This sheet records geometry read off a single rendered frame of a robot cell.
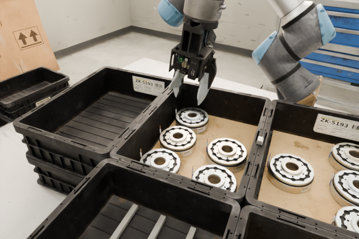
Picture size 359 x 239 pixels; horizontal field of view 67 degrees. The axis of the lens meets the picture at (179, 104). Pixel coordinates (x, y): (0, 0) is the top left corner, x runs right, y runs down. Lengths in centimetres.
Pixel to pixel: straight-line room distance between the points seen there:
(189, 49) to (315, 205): 44
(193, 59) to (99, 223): 39
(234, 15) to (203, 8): 311
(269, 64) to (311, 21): 18
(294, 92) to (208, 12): 54
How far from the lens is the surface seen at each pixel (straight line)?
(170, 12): 65
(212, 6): 52
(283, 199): 69
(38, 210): 88
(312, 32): 94
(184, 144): 73
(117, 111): 94
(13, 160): 107
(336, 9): 246
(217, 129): 84
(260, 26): 353
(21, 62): 331
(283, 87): 99
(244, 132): 85
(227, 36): 372
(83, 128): 89
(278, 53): 96
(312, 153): 83
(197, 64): 54
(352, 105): 268
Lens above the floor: 134
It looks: 32 degrees down
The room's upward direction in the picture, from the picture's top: straight up
